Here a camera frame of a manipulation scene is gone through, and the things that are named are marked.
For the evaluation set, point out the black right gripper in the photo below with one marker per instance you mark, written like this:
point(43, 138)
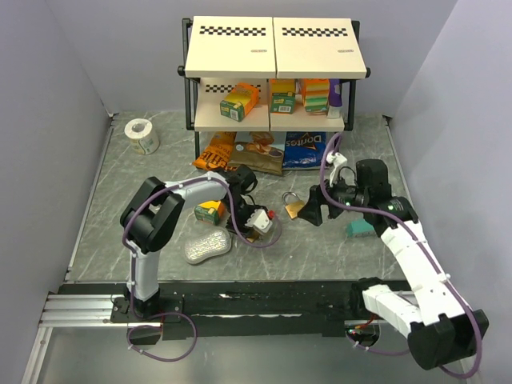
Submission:
point(311, 212)

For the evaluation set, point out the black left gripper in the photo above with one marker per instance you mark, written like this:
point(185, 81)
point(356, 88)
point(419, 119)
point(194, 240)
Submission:
point(246, 231)

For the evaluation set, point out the large brass padlock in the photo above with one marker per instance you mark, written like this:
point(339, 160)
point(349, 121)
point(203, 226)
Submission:
point(292, 203)

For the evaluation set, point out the brass padlock long shackle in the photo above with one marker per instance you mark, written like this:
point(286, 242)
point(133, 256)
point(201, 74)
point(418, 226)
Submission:
point(253, 239)

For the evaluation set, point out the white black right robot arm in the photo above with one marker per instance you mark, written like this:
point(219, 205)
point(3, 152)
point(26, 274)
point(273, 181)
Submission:
point(439, 326)

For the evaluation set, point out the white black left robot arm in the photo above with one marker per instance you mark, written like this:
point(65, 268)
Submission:
point(150, 219)

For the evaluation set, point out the orange green box on table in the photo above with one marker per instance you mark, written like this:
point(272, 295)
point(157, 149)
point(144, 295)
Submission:
point(209, 212)

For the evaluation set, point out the teal rectangular box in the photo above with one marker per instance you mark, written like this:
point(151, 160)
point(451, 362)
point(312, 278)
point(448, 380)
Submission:
point(359, 228)

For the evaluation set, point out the orange Reese's bag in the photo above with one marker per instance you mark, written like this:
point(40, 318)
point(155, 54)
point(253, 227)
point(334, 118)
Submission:
point(217, 154)

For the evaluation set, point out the brown chip bag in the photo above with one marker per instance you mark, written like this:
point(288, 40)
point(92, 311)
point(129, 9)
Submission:
point(259, 150)

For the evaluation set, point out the blue Doritos bag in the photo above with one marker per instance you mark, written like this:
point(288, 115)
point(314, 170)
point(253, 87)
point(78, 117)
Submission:
point(303, 150)

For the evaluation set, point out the orange green box on shelf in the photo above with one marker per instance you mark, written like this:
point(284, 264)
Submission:
point(239, 101)

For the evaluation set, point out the stacked coloured sponges pack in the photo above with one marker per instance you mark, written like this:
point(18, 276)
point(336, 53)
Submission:
point(315, 93)

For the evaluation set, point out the green yellow box on shelf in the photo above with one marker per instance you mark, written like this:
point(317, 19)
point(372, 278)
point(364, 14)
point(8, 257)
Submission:
point(282, 96)

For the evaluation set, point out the purple white bottle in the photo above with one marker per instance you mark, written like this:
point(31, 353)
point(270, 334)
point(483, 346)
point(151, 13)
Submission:
point(335, 99)

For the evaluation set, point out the white tape roll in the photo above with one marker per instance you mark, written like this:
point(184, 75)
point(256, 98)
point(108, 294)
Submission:
point(142, 136)

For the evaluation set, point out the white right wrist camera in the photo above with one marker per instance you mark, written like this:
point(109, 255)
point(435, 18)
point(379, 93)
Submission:
point(337, 161)

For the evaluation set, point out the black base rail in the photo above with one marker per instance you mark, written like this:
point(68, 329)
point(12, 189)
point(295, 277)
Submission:
point(214, 309)

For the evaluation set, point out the black frame cream shelf rack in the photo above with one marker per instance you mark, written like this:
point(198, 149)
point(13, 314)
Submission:
point(219, 51)

